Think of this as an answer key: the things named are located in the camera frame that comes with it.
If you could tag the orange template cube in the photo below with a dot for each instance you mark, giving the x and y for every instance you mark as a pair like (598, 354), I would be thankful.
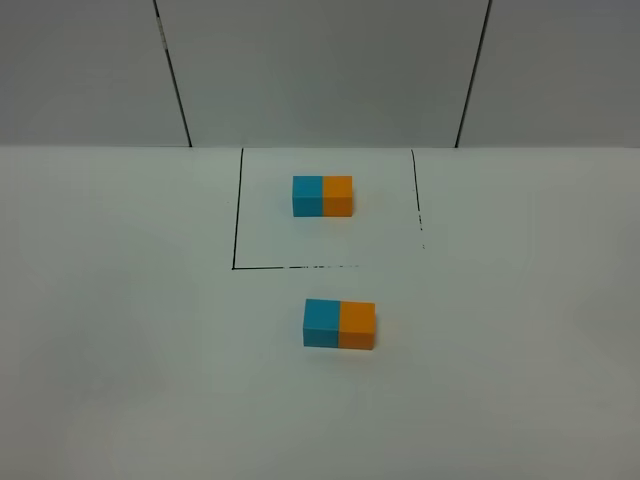
(338, 198)

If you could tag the blue template cube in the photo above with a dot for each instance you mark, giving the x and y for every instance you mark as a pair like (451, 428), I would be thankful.
(307, 196)

